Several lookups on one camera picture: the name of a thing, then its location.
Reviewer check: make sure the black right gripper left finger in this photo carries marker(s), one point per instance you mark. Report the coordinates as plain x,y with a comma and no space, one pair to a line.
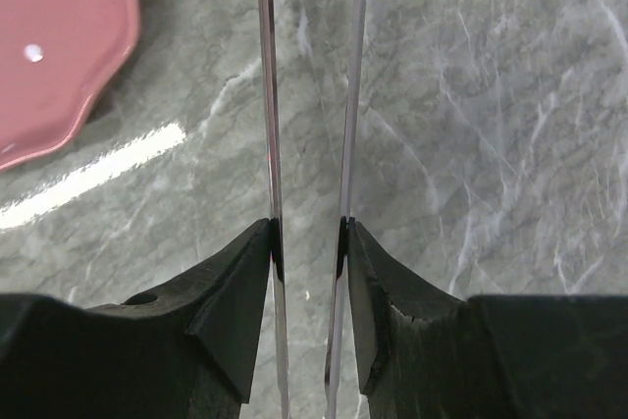
184,349

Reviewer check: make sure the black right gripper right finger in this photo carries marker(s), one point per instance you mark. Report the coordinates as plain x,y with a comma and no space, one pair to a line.
422,353

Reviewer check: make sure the steel tongs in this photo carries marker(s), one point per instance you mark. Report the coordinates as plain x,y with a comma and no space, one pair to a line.
269,69

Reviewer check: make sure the pink octagonal plate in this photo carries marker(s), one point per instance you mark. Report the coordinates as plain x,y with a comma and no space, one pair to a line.
57,56

